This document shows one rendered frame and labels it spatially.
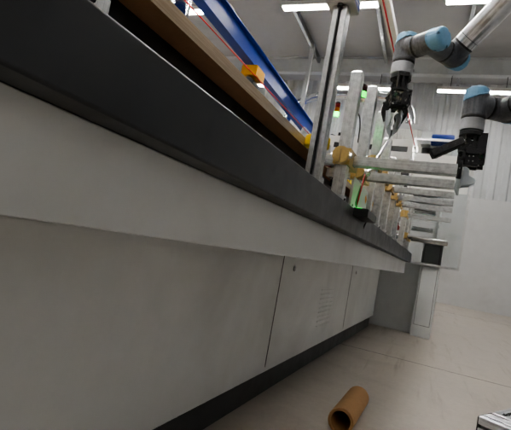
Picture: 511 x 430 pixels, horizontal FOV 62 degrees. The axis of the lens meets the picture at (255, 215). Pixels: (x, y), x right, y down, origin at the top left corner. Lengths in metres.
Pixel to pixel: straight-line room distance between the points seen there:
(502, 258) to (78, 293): 10.04
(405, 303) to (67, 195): 3.89
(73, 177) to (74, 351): 0.41
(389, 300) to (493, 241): 6.48
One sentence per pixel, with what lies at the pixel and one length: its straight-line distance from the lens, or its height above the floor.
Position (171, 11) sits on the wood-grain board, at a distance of 0.79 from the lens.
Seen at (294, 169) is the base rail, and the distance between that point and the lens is 0.81.
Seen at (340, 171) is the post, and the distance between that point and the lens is 1.29.
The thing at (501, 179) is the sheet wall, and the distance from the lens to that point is 10.70.
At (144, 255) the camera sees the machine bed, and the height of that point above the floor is 0.48.
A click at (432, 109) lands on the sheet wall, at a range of 11.03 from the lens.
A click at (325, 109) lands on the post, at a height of 0.88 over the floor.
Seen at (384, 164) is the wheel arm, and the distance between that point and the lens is 1.32.
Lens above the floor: 0.53
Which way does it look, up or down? 4 degrees up
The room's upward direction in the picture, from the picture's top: 10 degrees clockwise
